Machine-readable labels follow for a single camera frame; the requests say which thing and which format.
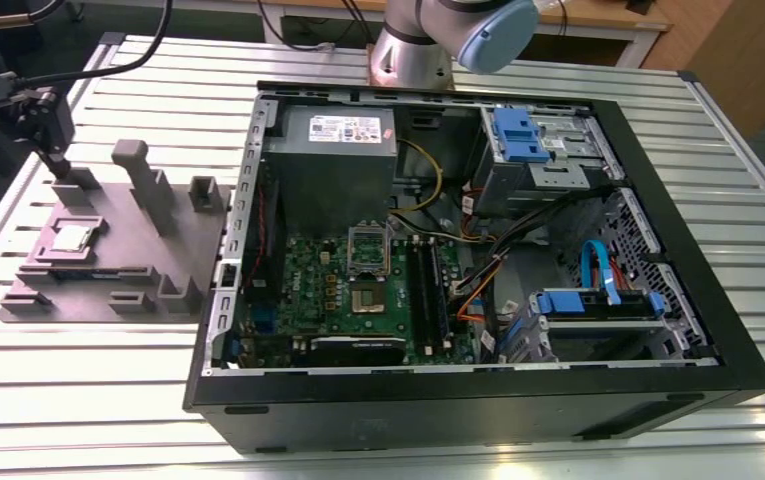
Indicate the grey parts rack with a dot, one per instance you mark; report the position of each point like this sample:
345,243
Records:
122,240

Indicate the metal drive cage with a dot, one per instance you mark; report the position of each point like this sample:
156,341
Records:
555,180

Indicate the brown wooden cabinet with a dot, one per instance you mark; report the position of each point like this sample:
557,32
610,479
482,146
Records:
742,50

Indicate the black RAM slot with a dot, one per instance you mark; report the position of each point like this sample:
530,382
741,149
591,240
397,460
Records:
439,290
418,290

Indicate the silver square CPU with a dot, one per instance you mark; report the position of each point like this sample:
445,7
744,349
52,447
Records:
74,239

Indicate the green motherboard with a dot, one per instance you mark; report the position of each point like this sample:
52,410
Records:
315,310

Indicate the CPU socket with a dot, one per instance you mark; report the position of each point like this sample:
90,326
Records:
370,300

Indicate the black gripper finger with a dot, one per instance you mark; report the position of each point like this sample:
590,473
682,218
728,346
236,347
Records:
2,152
55,125

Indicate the RAM stick with gold contacts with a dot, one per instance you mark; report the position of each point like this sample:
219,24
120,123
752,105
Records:
84,274

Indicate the blue plastic drive latch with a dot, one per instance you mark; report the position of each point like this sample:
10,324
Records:
518,135

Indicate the black open PC case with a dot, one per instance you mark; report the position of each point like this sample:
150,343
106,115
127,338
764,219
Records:
422,415

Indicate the hard disk in blue carrier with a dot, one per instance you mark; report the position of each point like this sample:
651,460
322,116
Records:
565,302

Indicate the grey power supply unit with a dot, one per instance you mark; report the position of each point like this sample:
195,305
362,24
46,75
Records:
329,185

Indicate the black graphics card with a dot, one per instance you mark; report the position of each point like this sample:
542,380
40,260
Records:
355,350

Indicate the metal disk bay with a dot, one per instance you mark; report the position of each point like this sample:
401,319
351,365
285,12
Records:
609,326

